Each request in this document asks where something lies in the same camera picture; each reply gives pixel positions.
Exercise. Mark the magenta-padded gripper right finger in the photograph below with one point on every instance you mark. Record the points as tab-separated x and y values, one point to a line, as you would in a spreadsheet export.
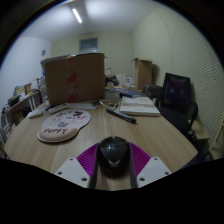
140	160

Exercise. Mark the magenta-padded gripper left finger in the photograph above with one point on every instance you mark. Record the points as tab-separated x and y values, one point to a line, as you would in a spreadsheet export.
87	161

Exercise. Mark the black computer mouse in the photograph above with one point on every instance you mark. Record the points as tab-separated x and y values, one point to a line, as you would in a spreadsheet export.
114	156

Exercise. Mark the round printed wrist-rest mouse pad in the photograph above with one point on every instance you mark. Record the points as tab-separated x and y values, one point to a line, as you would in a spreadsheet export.
63	125

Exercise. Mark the black marker pen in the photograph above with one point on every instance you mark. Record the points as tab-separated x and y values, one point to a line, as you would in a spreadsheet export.
121	115

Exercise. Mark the white open book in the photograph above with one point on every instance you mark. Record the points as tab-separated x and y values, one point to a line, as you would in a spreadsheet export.
138	106

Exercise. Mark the white paper sheet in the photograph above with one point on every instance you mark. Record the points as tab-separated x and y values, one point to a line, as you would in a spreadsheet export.
81	105

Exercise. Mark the blue book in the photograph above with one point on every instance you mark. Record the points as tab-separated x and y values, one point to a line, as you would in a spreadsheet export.
128	93

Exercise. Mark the black bag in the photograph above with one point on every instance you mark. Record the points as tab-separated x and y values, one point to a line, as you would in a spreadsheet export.
152	91

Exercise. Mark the small white flat device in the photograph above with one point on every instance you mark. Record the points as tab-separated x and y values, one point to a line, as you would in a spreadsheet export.
36	113

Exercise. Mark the black office chair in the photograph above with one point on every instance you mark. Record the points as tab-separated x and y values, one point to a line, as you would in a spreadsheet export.
176	96

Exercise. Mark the large taped cardboard box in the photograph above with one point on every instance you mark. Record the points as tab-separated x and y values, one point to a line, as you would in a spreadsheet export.
75	78

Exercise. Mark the tall open cardboard box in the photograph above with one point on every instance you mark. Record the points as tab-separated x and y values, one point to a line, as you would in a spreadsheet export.
142	73

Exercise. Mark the cluttered side desk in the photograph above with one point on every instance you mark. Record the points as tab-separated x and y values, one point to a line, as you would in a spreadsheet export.
20	103

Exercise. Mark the frosted glass window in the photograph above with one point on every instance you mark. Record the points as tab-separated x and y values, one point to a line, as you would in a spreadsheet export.
88	45

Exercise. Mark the ceiling strip light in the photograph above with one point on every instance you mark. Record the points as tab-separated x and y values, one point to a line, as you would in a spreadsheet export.
77	15

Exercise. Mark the round wall clock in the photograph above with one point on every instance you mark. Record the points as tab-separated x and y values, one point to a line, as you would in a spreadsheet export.
43	52

